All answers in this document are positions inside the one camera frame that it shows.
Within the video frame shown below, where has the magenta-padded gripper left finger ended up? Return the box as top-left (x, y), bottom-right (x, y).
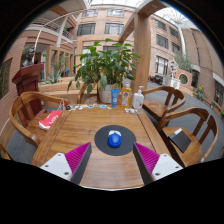
top-left (39, 142), bottom-right (93, 186)

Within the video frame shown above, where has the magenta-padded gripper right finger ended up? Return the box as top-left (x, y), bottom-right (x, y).
top-left (132, 142), bottom-right (184, 186)

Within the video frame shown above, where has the blue and white computer mouse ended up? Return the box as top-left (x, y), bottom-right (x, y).
top-left (106, 129), bottom-right (123, 149)

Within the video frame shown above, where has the round black mouse pad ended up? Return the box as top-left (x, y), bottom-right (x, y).
top-left (94, 124), bottom-right (137, 157)

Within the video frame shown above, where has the black notebook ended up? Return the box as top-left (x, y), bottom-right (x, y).
top-left (168, 127), bottom-right (193, 154)

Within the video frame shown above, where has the wooden armchair with black notebook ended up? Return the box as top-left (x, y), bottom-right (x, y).
top-left (157, 106), bottom-right (219, 168)

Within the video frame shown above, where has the wooden chair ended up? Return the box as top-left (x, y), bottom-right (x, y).
top-left (0, 143), bottom-right (13, 161)

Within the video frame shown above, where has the empty wooden armchair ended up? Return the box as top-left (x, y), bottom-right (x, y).
top-left (142, 85), bottom-right (187, 121)

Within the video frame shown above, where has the white pump bottle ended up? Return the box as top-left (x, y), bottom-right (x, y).
top-left (132, 85), bottom-right (145, 111)

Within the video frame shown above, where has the wooden armchair with red packet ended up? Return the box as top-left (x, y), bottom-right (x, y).
top-left (8, 91), bottom-right (69, 148)

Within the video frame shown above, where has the wooden armchair behind plant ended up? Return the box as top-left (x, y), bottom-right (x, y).
top-left (77, 82), bottom-right (100, 104)

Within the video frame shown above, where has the long wooden planter box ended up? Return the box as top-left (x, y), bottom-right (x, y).
top-left (39, 77), bottom-right (99, 104)

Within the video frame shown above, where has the yellow liquid bottle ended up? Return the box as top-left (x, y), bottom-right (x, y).
top-left (121, 81), bottom-right (133, 109)

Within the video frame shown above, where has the yellow-flowered green plant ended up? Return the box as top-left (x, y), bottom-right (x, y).
top-left (194, 85), bottom-right (206, 101)

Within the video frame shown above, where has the blue squeeze tube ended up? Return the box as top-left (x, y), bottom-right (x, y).
top-left (110, 88), bottom-right (120, 109)

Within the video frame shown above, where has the spiky agave plant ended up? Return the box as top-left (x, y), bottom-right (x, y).
top-left (43, 68), bottom-right (64, 85)

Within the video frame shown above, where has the dark red wooden lectern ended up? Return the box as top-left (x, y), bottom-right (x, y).
top-left (11, 63), bottom-right (45, 116)

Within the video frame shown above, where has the white statue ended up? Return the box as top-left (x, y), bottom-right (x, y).
top-left (168, 59), bottom-right (180, 79)

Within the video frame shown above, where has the dark bust statue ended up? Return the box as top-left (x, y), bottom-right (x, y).
top-left (21, 46), bottom-right (37, 68)

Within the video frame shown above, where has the green plant in white pot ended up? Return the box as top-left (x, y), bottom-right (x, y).
top-left (67, 38), bottom-right (141, 104)

